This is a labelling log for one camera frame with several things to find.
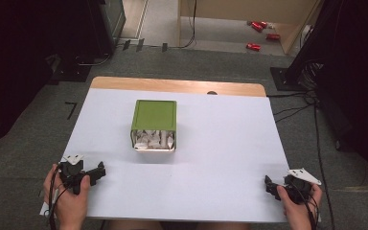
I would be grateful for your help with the white table sheet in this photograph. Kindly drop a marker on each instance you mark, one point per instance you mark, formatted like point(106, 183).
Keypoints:
point(220, 153)

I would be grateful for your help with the black angled floor tape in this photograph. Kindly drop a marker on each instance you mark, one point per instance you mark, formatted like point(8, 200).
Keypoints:
point(73, 108)

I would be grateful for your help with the person's left leg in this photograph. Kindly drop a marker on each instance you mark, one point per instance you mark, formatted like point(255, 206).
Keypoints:
point(134, 225)

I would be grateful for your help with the light wooden cabinet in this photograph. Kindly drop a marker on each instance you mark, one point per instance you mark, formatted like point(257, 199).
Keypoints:
point(236, 8)

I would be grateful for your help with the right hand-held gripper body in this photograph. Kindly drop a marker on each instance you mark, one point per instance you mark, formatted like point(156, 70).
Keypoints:
point(298, 190)

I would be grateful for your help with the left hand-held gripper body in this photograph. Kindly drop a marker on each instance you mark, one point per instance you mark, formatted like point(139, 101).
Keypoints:
point(72, 174)

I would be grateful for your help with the dark curtain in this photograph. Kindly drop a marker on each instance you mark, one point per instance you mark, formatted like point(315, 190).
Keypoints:
point(19, 64)
point(361, 80)

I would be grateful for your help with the black stand base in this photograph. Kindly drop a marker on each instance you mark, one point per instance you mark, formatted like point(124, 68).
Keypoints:
point(282, 80)

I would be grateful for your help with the clear box with green lid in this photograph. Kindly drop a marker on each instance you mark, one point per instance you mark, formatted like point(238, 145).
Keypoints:
point(155, 115)

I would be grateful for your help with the person's left hand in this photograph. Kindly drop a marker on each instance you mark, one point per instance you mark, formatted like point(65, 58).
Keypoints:
point(68, 206)

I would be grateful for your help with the wooden table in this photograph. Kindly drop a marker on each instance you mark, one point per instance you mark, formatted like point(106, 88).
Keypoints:
point(172, 85)

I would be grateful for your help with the red can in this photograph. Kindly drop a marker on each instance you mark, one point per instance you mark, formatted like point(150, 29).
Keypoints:
point(264, 24)
point(253, 47)
point(273, 36)
point(257, 26)

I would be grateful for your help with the person's right hand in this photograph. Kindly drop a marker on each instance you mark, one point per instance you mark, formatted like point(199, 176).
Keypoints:
point(300, 215)

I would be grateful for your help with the black floor tape strip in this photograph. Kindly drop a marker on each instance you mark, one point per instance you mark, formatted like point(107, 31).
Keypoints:
point(164, 47)
point(126, 44)

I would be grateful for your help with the pile of white paper scraps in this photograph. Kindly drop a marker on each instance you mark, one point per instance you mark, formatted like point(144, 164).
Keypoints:
point(153, 140)

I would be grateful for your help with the dark monitor cabinet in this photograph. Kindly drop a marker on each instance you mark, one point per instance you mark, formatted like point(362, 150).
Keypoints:
point(108, 22)

